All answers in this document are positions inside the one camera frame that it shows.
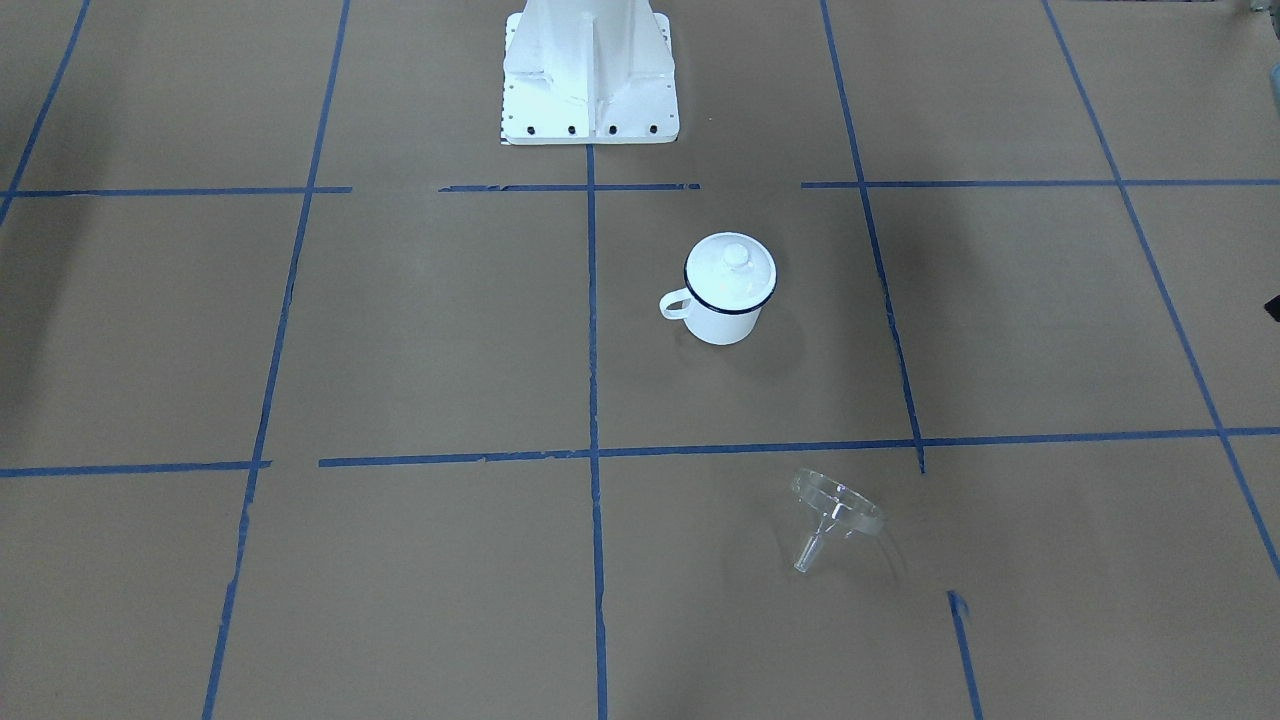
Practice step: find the clear glass funnel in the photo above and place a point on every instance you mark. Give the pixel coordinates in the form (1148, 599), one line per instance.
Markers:
(840, 511)

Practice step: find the white enamel cup blue rim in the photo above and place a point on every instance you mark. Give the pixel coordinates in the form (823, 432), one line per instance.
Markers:
(719, 309)

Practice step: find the white enamel cup lid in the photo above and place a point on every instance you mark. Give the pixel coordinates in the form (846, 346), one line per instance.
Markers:
(729, 252)

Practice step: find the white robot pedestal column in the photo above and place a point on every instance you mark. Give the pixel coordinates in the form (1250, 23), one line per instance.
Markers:
(580, 72)

